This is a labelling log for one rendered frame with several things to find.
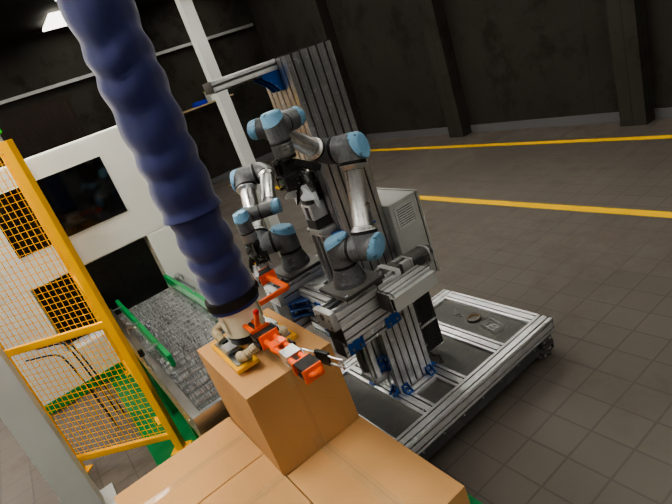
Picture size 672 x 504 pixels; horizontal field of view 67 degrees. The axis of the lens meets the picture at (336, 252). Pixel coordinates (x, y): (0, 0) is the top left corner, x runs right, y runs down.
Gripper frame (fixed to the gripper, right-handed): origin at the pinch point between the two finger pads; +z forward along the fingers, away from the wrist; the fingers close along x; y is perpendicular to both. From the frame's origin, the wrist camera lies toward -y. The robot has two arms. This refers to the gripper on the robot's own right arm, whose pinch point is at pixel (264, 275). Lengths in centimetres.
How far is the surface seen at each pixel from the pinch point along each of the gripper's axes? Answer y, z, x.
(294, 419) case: 61, 35, -31
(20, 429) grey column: -69, 35, -135
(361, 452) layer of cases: 78, 55, -17
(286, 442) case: 61, 42, -38
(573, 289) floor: 27, 111, 189
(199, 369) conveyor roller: -62, 57, -42
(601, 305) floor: 53, 110, 180
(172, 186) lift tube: 40, -64, -31
